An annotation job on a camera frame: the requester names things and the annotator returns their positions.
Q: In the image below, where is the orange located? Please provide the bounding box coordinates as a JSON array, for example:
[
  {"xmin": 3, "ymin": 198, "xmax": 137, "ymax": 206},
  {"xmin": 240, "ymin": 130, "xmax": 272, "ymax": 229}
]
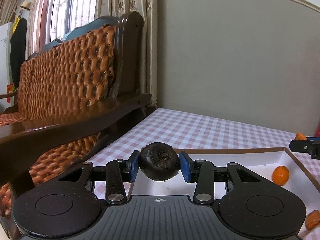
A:
[{"xmin": 272, "ymin": 166, "xmax": 290, "ymax": 186}]

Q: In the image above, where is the dark round fruit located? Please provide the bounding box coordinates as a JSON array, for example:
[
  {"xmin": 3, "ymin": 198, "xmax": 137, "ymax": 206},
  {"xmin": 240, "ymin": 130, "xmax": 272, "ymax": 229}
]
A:
[{"xmin": 138, "ymin": 142, "xmax": 181, "ymax": 181}]

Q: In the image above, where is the red thermos flask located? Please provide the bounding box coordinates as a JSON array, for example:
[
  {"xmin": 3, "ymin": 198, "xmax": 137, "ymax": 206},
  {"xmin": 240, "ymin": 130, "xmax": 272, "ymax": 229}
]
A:
[{"xmin": 315, "ymin": 124, "xmax": 320, "ymax": 137}]

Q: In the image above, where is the brown cardboard box tray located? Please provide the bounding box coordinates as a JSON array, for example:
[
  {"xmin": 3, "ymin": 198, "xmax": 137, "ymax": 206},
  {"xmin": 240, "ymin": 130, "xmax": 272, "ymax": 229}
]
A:
[{"xmin": 129, "ymin": 150, "xmax": 319, "ymax": 239}]

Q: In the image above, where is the pink checkered tablecloth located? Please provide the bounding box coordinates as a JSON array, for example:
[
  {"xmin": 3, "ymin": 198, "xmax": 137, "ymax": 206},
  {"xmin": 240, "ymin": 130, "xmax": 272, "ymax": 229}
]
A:
[{"xmin": 85, "ymin": 107, "xmax": 320, "ymax": 240}]

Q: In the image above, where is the wooden sofa with orange cushion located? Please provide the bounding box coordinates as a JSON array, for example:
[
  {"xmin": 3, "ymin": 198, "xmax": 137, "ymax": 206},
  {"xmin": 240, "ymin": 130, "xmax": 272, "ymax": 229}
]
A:
[{"xmin": 1, "ymin": 16, "xmax": 149, "ymax": 239}]

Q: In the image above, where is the white refrigerator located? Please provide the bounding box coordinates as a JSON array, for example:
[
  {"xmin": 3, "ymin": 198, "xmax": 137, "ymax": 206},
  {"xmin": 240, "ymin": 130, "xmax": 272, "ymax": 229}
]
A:
[{"xmin": 0, "ymin": 22, "xmax": 21, "ymax": 106}]

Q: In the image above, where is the black hanging coat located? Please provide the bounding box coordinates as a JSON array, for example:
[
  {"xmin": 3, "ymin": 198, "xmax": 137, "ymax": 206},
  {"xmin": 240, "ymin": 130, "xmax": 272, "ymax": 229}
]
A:
[{"xmin": 10, "ymin": 18, "xmax": 28, "ymax": 88}]

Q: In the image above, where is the beige curtain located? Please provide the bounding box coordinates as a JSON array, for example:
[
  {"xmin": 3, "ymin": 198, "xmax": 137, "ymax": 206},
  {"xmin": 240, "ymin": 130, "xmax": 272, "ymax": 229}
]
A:
[{"xmin": 95, "ymin": 0, "xmax": 158, "ymax": 106}]

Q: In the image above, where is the window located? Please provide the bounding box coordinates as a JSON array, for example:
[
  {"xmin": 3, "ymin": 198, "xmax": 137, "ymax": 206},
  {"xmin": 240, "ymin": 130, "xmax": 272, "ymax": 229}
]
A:
[{"xmin": 26, "ymin": 0, "xmax": 98, "ymax": 56}]

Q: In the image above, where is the straw hat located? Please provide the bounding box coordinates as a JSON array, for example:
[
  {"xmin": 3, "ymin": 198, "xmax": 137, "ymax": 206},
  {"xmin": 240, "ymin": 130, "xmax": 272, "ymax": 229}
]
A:
[{"xmin": 20, "ymin": 0, "xmax": 31, "ymax": 11}]

